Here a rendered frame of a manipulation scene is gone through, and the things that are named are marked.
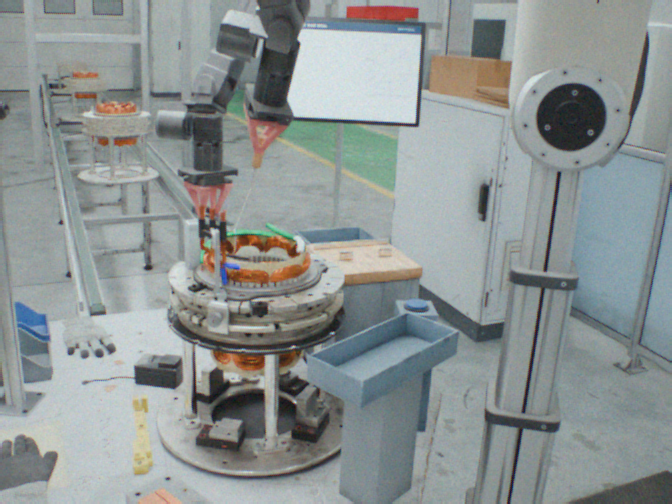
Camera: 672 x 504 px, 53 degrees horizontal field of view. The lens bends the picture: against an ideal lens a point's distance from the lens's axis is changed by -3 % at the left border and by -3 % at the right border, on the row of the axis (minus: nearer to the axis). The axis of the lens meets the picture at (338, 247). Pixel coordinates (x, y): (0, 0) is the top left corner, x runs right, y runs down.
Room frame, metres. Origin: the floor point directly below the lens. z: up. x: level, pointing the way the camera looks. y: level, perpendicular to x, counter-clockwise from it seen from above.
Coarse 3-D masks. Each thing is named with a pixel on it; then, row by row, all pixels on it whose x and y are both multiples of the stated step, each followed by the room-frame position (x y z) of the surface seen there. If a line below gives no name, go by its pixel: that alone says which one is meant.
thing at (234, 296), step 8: (320, 264) 1.23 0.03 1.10; (320, 272) 1.19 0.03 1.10; (200, 280) 1.11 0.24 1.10; (208, 288) 1.09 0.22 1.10; (296, 288) 1.10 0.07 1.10; (304, 288) 1.11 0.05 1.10; (232, 296) 1.05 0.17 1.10; (240, 296) 1.05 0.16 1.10; (248, 296) 1.05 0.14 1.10; (256, 296) 1.06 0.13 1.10; (264, 296) 1.07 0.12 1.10; (272, 296) 1.07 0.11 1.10; (280, 296) 1.08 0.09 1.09
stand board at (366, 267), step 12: (312, 252) 1.41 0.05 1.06; (324, 252) 1.41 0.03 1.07; (336, 252) 1.41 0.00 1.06; (360, 252) 1.42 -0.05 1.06; (372, 252) 1.43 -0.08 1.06; (396, 252) 1.43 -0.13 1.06; (336, 264) 1.34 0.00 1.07; (348, 264) 1.34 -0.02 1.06; (360, 264) 1.34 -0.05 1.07; (372, 264) 1.35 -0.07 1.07; (384, 264) 1.35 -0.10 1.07; (396, 264) 1.35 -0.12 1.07; (408, 264) 1.36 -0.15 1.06; (348, 276) 1.28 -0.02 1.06; (360, 276) 1.29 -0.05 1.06; (372, 276) 1.30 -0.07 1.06; (384, 276) 1.31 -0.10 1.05; (396, 276) 1.32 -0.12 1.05; (408, 276) 1.33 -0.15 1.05; (420, 276) 1.34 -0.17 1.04
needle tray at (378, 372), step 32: (416, 320) 1.09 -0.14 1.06; (320, 352) 0.94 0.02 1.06; (352, 352) 0.99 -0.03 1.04; (384, 352) 1.02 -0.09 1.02; (416, 352) 0.95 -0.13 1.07; (448, 352) 1.02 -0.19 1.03; (320, 384) 0.90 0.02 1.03; (352, 384) 0.86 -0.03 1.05; (384, 384) 0.89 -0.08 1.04; (416, 384) 0.98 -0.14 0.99; (352, 416) 0.95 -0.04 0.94; (384, 416) 0.92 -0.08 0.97; (416, 416) 0.98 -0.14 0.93; (352, 448) 0.95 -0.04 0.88; (384, 448) 0.92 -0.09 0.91; (352, 480) 0.95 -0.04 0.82; (384, 480) 0.93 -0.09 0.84
